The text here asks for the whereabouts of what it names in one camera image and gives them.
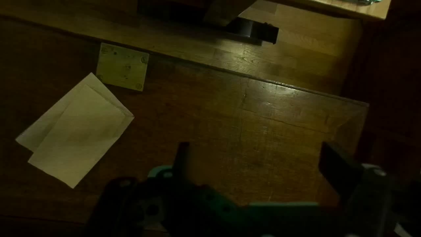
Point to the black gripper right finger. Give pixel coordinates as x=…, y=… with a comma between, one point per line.
x=338, y=169

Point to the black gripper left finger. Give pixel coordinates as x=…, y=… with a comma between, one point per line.
x=181, y=158

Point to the dark wooden secretary desk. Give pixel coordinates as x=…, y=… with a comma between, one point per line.
x=245, y=145

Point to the yellowish square paper note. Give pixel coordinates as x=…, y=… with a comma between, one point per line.
x=121, y=66

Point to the black camera tripod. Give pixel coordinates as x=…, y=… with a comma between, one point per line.
x=256, y=32

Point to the robot mount table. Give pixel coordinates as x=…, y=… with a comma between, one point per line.
x=350, y=8

